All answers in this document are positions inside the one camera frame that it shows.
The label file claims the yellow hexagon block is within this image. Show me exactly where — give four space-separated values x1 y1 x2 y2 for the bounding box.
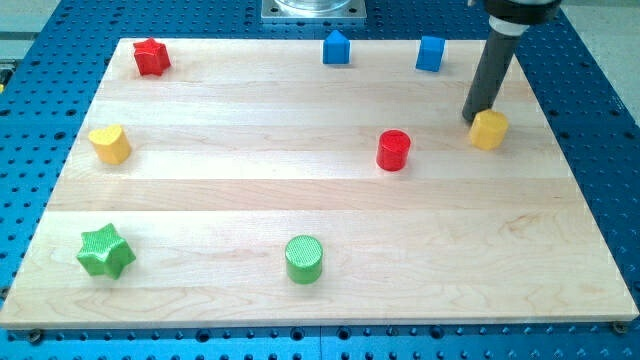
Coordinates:
469 109 509 150

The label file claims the blue pentagon house block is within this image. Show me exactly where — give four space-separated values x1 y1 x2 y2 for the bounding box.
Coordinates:
322 30 350 65

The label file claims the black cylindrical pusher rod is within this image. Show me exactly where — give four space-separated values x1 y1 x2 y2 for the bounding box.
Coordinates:
462 15 529 123

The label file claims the green cylinder block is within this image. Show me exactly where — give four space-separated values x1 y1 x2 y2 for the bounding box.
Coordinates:
285 235 324 284

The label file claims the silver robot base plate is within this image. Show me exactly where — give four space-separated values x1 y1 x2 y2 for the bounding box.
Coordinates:
261 0 367 20

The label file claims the blue perforated metal base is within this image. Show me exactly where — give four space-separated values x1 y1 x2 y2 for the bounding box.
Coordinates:
1 0 639 359

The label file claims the yellow heart block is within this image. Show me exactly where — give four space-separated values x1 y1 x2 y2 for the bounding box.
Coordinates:
88 124 131 165

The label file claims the light wooden board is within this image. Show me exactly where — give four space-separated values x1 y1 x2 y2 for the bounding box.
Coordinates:
1 38 638 329

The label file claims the red cylinder block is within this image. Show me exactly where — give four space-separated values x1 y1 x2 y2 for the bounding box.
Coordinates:
376 129 411 171

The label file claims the green star block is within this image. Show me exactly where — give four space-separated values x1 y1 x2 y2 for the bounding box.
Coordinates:
76 223 136 280

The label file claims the red star block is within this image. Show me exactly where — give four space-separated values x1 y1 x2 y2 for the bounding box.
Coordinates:
133 38 171 76

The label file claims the black robot arm end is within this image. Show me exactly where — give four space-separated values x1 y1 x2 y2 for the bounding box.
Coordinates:
481 0 562 25

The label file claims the blue cube block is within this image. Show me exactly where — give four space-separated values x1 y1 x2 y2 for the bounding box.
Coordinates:
415 36 446 72

